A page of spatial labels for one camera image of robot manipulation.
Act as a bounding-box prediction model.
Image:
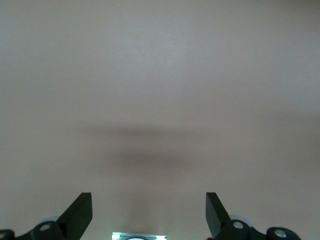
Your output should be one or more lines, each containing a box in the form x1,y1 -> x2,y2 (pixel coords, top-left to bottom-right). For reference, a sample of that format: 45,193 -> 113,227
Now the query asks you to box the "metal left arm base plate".
111,231 -> 168,240

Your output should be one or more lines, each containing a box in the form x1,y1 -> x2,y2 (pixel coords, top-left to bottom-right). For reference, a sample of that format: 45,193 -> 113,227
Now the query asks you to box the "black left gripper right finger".
205,191 -> 301,240

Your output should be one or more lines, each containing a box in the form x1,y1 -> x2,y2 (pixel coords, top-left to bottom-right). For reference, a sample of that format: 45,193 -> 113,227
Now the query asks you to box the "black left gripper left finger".
0,191 -> 94,240

